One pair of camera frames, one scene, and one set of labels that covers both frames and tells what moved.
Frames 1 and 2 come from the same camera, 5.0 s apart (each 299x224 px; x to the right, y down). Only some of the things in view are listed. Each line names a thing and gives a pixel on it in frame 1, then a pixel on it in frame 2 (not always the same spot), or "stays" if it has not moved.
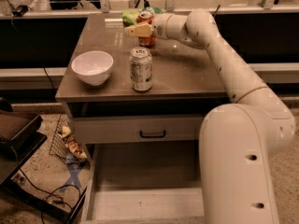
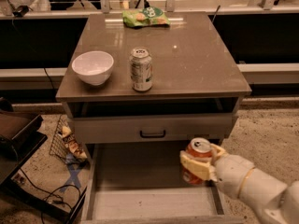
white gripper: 160,25 -> 232,175
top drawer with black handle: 137,129 stays
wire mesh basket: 65,145 stays
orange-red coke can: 146,17 -> 198,147
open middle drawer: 142,182 stays
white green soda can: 140,62 stays
